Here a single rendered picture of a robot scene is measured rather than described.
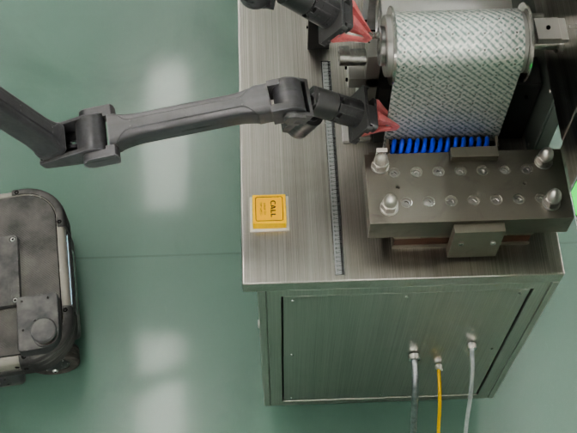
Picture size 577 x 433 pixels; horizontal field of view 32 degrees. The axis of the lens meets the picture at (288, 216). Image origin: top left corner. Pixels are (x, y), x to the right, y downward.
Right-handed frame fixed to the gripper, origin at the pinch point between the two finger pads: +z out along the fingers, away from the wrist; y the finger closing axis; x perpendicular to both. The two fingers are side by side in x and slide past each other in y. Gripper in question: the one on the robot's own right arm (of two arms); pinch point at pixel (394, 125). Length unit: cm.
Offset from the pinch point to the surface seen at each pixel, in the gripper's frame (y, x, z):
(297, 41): -35.5, -23.9, -6.9
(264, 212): 10.9, -26.0, -15.8
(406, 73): 0.2, 15.5, -8.2
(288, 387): 26, -83, 22
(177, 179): -53, -120, 6
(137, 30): -114, -128, -7
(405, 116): 0.2, 4.0, -0.1
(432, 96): 0.2, 11.8, 0.5
